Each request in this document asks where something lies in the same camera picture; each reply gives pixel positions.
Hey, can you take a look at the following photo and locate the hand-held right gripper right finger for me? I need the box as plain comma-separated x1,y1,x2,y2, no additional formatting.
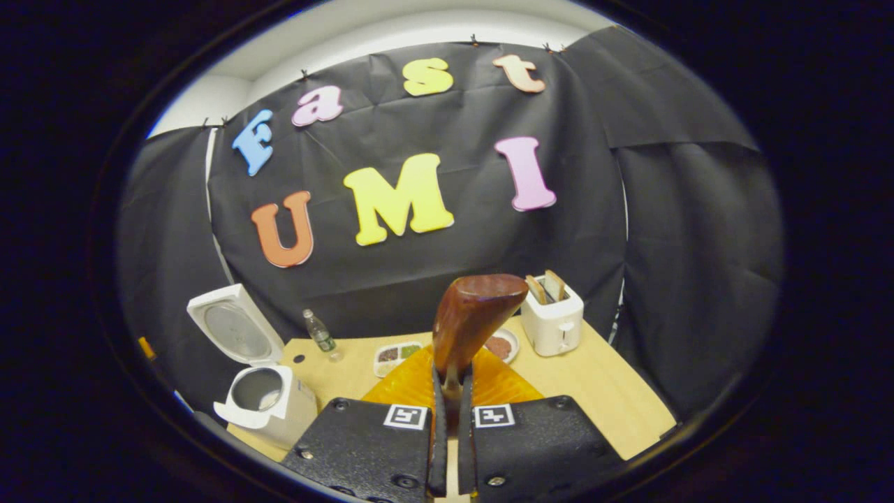
457,346,627,503

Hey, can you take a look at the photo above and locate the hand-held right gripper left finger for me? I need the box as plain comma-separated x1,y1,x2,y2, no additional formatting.
299,346,448,503

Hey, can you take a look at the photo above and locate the wooden spoon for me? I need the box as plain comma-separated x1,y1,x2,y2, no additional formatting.
432,274,529,420

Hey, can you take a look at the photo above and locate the white rice cooker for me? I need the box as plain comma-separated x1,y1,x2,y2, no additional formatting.
186,284,318,448

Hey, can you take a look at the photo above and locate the white divided seasoning plate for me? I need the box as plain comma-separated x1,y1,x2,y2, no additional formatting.
373,341,424,379

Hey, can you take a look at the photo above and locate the white round plate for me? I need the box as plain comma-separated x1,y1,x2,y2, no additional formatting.
483,327,520,365

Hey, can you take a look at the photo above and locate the cream toaster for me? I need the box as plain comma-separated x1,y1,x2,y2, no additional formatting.
520,276,585,358

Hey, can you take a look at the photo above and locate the clear water bottle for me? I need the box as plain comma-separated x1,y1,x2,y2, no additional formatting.
302,309,343,362

